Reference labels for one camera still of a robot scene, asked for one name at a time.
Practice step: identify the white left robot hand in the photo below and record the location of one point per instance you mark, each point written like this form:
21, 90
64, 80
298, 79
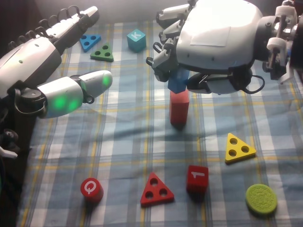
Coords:
30, 61

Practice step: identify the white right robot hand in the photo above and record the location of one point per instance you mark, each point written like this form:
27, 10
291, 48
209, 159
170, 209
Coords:
217, 30

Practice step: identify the blue block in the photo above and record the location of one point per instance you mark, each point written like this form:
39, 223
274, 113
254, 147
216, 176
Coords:
177, 84

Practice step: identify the tall red block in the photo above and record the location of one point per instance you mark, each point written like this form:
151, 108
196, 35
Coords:
179, 111

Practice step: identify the blue triangle with three holes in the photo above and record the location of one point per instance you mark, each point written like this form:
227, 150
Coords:
88, 39

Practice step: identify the green triangle with three holes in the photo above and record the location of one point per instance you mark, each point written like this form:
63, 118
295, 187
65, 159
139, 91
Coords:
101, 58

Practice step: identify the teal cube with letter K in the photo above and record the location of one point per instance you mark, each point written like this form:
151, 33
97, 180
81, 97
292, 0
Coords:
136, 45

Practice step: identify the yellow triangle with three holes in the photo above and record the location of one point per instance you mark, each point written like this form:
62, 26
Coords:
239, 147

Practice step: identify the blue plaid cloth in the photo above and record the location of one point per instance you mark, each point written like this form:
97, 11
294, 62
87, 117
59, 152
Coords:
132, 146

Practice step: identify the red cylinder with letter Q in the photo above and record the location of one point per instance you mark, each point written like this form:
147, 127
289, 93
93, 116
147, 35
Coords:
94, 196

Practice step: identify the red cube with number 1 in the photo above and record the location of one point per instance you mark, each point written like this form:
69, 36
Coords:
196, 186

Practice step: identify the red triangle with three holes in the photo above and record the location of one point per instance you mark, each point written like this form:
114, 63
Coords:
155, 189

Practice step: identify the green round cookie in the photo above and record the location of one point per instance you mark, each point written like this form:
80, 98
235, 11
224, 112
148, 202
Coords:
261, 199

